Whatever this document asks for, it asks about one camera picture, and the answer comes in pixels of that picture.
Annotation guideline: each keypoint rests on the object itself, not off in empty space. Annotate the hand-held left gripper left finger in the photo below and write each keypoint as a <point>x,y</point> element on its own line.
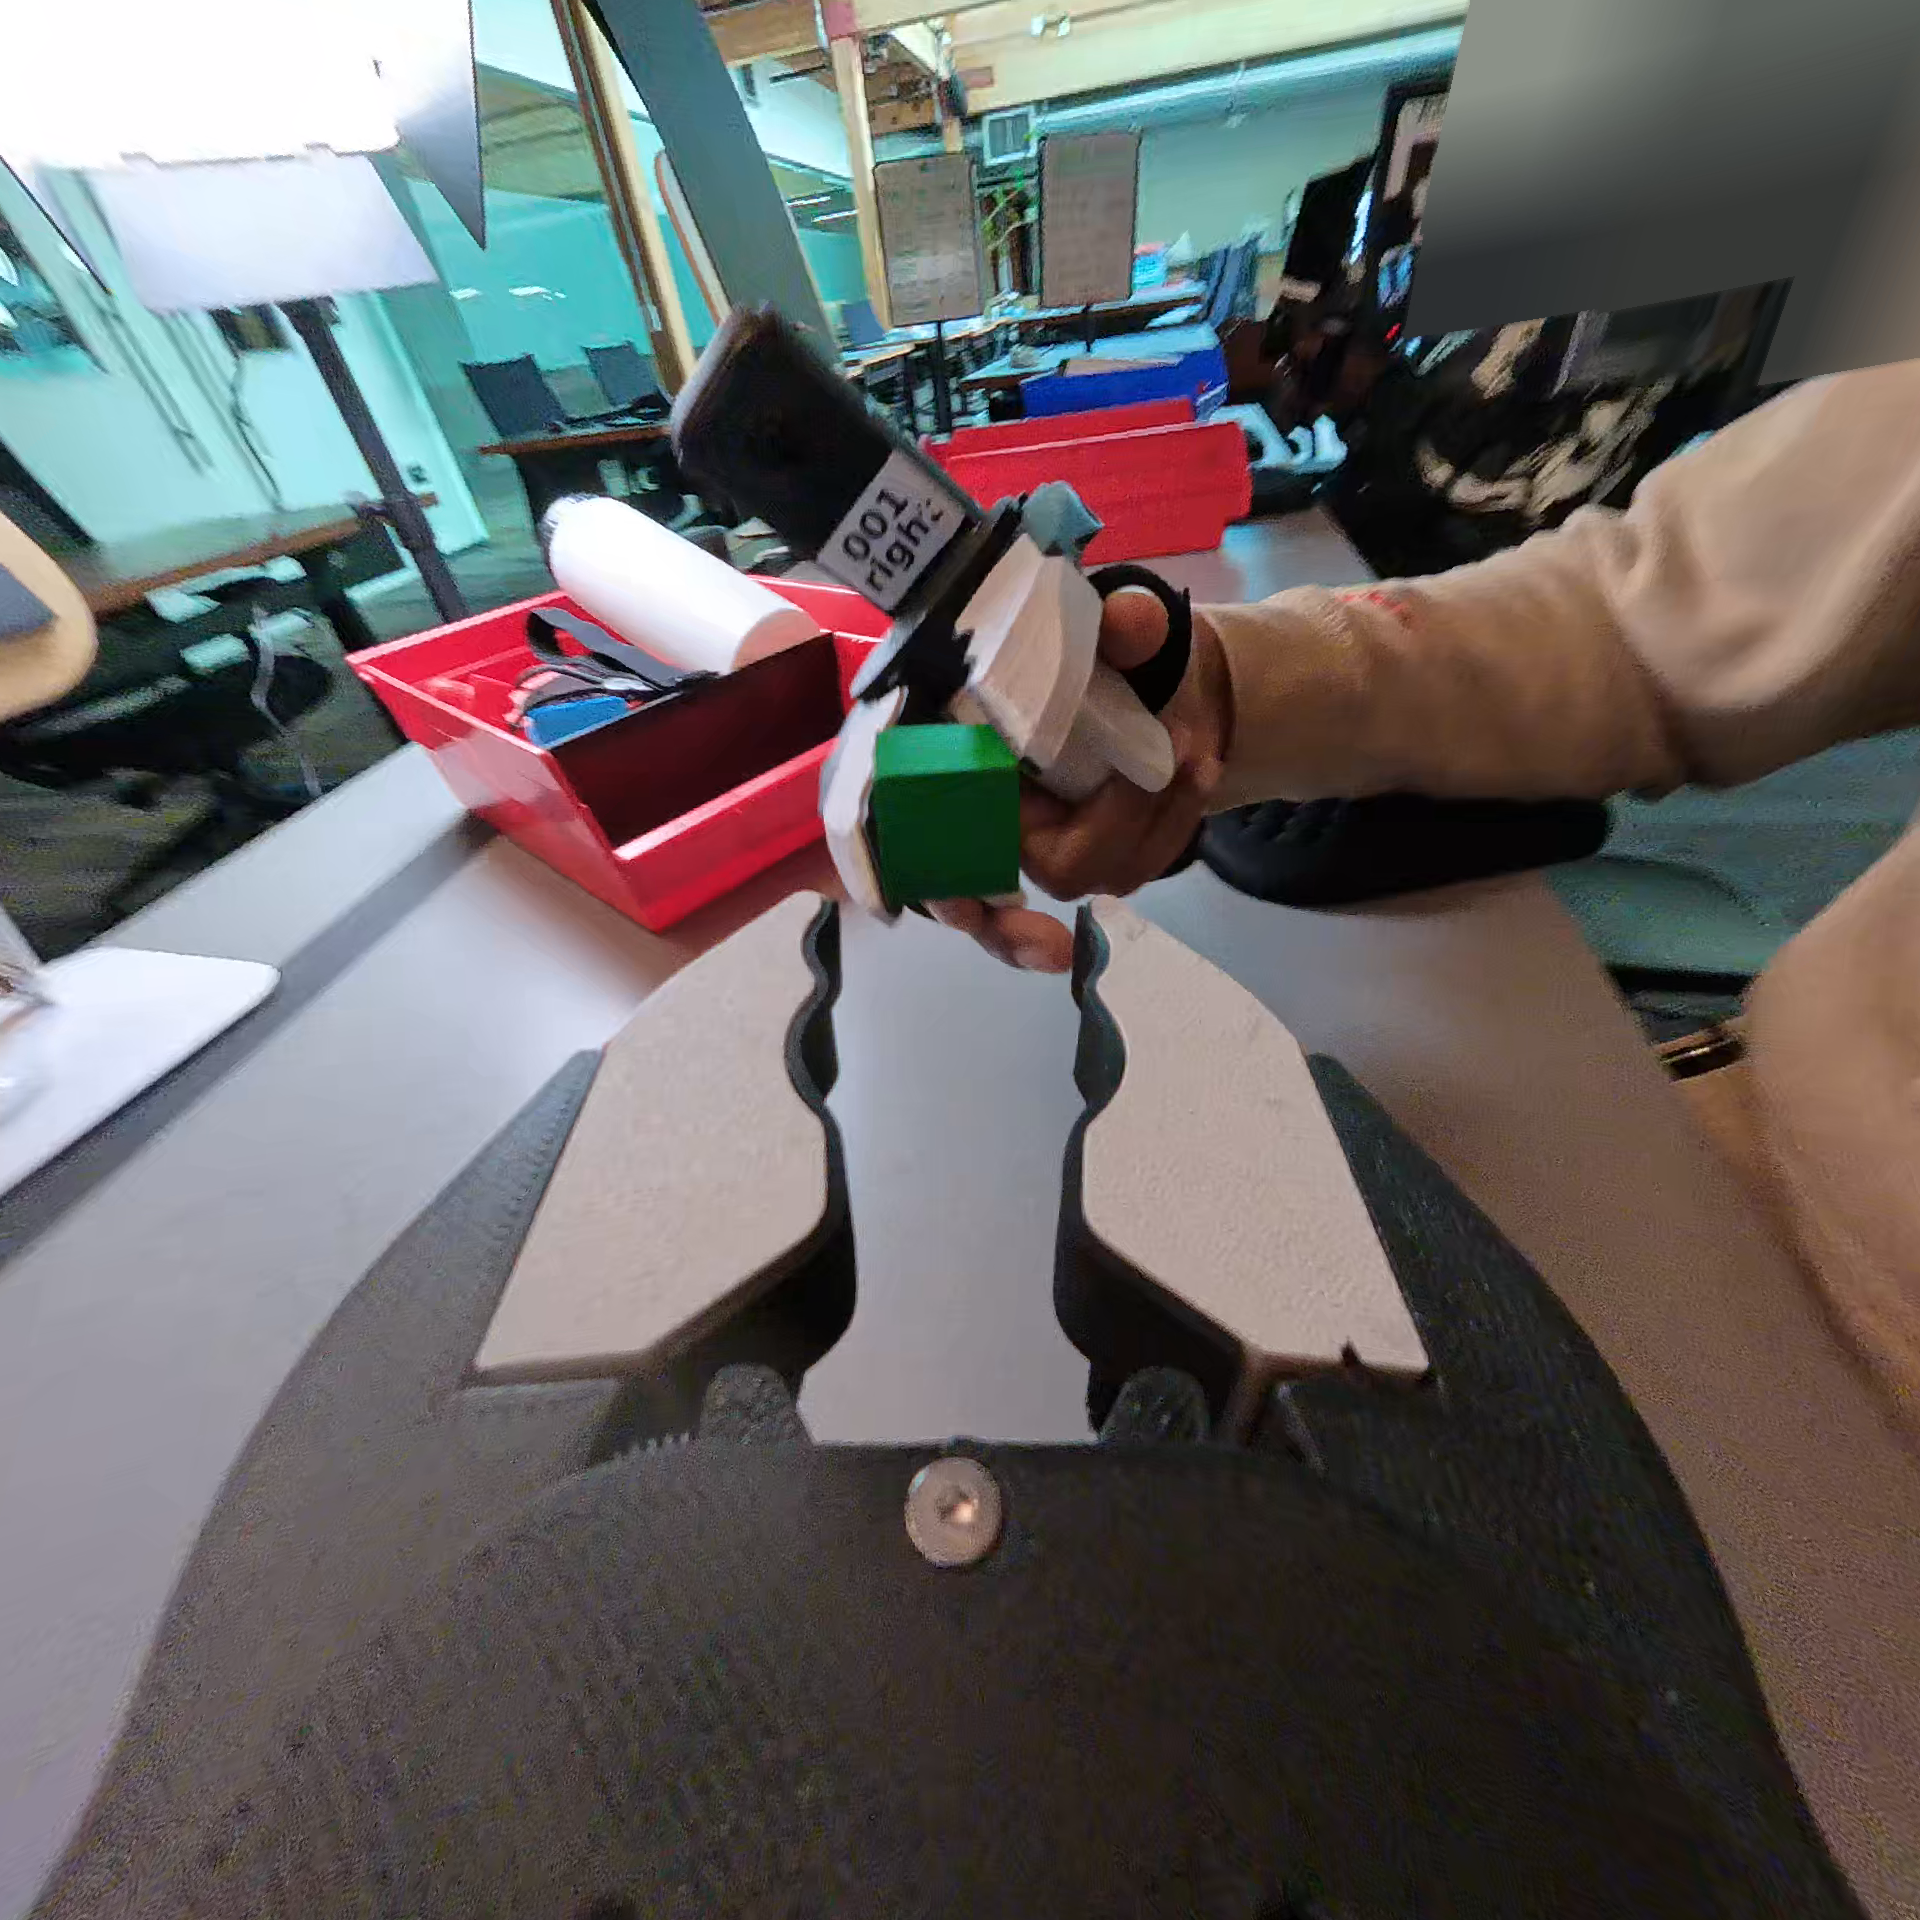
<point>676,1172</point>

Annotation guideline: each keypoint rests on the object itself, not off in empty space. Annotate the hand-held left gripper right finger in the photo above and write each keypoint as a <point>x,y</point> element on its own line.
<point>1244,1186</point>

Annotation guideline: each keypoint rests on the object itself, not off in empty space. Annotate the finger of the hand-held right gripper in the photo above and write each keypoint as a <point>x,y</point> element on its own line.
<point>1037,645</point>
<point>851,810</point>

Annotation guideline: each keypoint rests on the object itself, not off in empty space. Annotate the green wooden cube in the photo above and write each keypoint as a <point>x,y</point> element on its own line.
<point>945,819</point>

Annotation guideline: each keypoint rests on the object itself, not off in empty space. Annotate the blue black foam block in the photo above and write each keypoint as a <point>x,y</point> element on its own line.
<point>580,723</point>

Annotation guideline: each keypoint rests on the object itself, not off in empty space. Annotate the red plastic bin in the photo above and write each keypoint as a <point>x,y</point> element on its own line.
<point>494,781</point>

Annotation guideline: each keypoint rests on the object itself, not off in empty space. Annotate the person's right forearm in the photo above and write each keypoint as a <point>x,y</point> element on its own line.
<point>1501,676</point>

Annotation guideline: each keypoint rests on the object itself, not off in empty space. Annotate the person's right hand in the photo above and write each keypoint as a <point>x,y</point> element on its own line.
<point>1109,839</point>

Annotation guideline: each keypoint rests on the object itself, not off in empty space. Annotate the black mesh office chair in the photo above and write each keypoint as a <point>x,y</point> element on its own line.
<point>511,395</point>
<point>622,377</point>

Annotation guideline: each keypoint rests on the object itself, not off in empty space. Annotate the white water bottle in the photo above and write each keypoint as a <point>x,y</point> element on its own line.
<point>661,586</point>

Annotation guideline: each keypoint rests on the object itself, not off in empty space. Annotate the red storage bin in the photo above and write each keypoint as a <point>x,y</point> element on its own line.
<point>1156,494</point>

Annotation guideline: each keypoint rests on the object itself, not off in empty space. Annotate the dark wooden desk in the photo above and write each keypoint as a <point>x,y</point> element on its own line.
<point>580,438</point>

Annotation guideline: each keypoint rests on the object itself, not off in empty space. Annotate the brown board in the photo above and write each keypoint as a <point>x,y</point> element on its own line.
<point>927,242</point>
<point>1089,219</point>

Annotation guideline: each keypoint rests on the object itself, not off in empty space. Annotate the blue storage bin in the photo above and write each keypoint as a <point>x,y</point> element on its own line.
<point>1125,387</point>

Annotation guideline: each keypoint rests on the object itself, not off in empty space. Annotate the black seat cushion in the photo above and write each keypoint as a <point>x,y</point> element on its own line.
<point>1412,849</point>

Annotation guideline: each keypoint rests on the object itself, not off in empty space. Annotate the black stand pole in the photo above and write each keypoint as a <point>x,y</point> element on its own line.
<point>377,451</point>

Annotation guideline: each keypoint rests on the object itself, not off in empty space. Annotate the person's beige hoodie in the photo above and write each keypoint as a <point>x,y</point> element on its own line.
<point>1845,1126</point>

